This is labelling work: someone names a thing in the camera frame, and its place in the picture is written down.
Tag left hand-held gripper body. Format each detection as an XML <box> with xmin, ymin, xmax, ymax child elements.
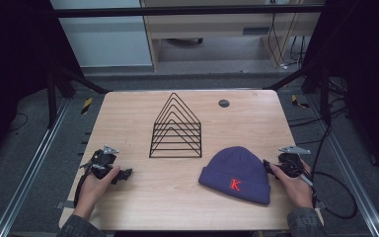
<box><xmin>79</xmin><ymin>144</ymin><xmax>120</xmax><ymax>181</ymax></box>

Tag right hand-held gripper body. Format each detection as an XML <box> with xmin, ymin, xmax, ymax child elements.
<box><xmin>277</xmin><ymin>145</ymin><xmax>313</xmax><ymax>180</ymax></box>

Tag purple knit beanie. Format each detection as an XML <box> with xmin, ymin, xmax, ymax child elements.
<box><xmin>197</xmin><ymin>145</ymin><xmax>272</xmax><ymax>205</ymax></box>

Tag person's right hand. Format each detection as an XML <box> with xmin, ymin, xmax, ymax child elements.
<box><xmin>268</xmin><ymin>160</ymin><xmax>315</xmax><ymax>209</ymax></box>

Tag person's left hand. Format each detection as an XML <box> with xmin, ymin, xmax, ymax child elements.
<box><xmin>72</xmin><ymin>165</ymin><xmax>121</xmax><ymax>220</ymax></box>

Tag yellow black striped tape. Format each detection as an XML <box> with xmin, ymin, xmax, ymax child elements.
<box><xmin>290</xmin><ymin>94</ymin><xmax>310</xmax><ymax>110</ymax></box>
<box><xmin>80</xmin><ymin>96</ymin><xmax>94</xmax><ymax>116</ymax></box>

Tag white cabinet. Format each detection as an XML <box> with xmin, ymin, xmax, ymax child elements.
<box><xmin>49</xmin><ymin>0</ymin><xmax>154</xmax><ymax>69</ymax></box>

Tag black curtain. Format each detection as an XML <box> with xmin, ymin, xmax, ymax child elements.
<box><xmin>0</xmin><ymin>0</ymin><xmax>84</xmax><ymax>172</ymax></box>
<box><xmin>300</xmin><ymin>0</ymin><xmax>379</xmax><ymax>186</ymax></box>

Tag light wooden desk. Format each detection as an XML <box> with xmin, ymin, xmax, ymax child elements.
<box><xmin>139</xmin><ymin>0</ymin><xmax>325</xmax><ymax>71</ymax></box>

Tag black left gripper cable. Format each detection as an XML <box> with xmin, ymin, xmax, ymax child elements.
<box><xmin>72</xmin><ymin>170</ymin><xmax>92</xmax><ymax>209</ymax></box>

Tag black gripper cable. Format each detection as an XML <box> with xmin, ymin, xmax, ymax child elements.
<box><xmin>304</xmin><ymin>171</ymin><xmax>359</xmax><ymax>220</ymax></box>
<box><xmin>72</xmin><ymin>170</ymin><xmax>92</xmax><ymax>209</ymax></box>

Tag black floor cables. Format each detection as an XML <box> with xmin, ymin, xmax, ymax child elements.
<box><xmin>287</xmin><ymin>80</ymin><xmax>351</xmax><ymax>176</ymax></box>

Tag black wire file rack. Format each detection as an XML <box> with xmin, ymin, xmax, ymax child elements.
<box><xmin>148</xmin><ymin>92</ymin><xmax>203</xmax><ymax>159</ymax></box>

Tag metal floor rail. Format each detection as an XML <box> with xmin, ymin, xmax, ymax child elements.
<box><xmin>308</xmin><ymin>94</ymin><xmax>379</xmax><ymax>237</ymax></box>
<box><xmin>0</xmin><ymin>98</ymin><xmax>72</xmax><ymax>237</ymax></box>

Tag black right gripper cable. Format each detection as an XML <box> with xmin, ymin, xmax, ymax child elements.
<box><xmin>304</xmin><ymin>171</ymin><xmax>359</xmax><ymax>220</ymax></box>

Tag black upright frame post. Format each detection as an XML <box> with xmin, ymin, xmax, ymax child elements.
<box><xmin>320</xmin><ymin>65</ymin><xmax>332</xmax><ymax>126</ymax></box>
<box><xmin>45</xmin><ymin>65</ymin><xmax>59</xmax><ymax>130</ymax></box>

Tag black diagonal frame strut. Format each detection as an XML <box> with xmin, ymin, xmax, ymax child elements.
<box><xmin>54</xmin><ymin>62</ymin><xmax>112</xmax><ymax>96</ymax></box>
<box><xmin>264</xmin><ymin>62</ymin><xmax>324</xmax><ymax>92</ymax></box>

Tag thin black floor cable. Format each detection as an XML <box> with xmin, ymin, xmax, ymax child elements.
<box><xmin>7</xmin><ymin>112</ymin><xmax>30</xmax><ymax>133</ymax></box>

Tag hanging cables under desk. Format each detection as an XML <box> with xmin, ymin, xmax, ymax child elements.
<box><xmin>266</xmin><ymin>12</ymin><xmax>308</xmax><ymax>69</ymax></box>

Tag black horizontal frame bar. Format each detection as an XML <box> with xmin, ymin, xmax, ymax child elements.
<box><xmin>49</xmin><ymin>3</ymin><xmax>328</xmax><ymax>19</ymax></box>

